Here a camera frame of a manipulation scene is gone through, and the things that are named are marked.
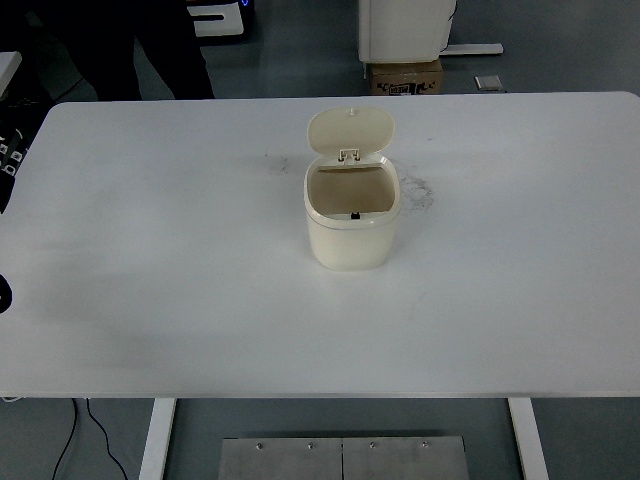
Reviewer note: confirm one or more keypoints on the cream mini trash can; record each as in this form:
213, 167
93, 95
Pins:
352, 192

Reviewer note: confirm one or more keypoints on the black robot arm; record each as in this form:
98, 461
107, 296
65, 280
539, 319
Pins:
20, 123

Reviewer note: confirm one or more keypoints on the brown cardboard box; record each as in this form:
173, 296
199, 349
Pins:
400, 79

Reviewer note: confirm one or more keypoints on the white plastic container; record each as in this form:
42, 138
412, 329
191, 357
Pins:
403, 31

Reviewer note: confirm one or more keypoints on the grey floor socket plate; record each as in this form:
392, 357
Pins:
489, 83

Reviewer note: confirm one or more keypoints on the white table foot bar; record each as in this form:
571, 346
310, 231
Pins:
475, 49

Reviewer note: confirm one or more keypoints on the left white table leg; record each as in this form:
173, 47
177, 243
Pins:
158, 439

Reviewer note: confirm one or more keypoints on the white table leg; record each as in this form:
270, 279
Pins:
527, 437
158, 439

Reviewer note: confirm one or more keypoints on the right white table leg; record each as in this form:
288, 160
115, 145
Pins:
527, 437

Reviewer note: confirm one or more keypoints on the person in dark clothes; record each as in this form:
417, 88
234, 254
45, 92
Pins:
99, 37

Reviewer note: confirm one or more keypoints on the white side table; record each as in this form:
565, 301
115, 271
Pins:
9, 64

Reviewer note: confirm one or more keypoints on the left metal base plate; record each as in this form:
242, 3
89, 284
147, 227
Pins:
281, 458

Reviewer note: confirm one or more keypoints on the metal base plate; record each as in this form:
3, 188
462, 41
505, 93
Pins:
281, 458
440, 457

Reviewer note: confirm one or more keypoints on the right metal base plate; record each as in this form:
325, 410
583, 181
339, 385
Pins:
440, 457

